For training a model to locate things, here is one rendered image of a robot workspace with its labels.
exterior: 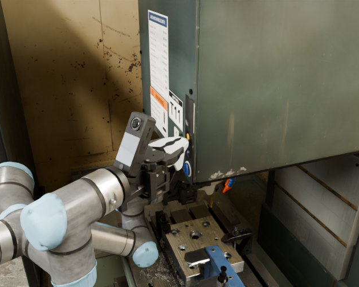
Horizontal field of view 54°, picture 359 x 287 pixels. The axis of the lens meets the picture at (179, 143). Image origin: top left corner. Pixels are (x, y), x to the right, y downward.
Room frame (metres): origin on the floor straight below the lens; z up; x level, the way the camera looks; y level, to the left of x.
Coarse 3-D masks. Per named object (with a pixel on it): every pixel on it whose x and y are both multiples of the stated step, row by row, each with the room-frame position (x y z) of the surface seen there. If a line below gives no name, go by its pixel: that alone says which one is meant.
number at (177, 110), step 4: (176, 104) 0.77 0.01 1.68; (176, 108) 0.77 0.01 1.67; (180, 108) 0.74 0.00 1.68; (176, 112) 0.77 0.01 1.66; (180, 112) 0.74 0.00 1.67; (176, 116) 0.77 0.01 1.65; (180, 116) 0.74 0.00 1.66; (176, 120) 0.77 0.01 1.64; (180, 120) 0.74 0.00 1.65; (180, 124) 0.74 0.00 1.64
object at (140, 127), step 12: (132, 120) 0.59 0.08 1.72; (144, 120) 0.57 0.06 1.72; (132, 132) 0.57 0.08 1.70; (144, 132) 0.56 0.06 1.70; (120, 144) 0.58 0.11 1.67; (132, 144) 0.56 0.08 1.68; (144, 144) 0.56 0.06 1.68; (120, 156) 0.56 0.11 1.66; (132, 156) 0.55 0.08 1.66; (120, 168) 0.55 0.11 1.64; (132, 168) 0.54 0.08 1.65
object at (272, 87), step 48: (144, 0) 1.01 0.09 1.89; (192, 0) 0.69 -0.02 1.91; (240, 0) 0.69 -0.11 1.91; (288, 0) 0.73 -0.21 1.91; (336, 0) 0.76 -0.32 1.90; (144, 48) 1.03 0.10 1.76; (192, 48) 0.68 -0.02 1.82; (240, 48) 0.69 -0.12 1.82; (288, 48) 0.73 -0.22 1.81; (336, 48) 0.77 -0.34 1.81; (144, 96) 1.05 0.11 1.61; (192, 96) 0.68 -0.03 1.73; (240, 96) 0.70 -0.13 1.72; (288, 96) 0.74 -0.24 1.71; (336, 96) 0.78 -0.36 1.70; (240, 144) 0.70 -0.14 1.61; (288, 144) 0.74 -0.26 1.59; (336, 144) 0.79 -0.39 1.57
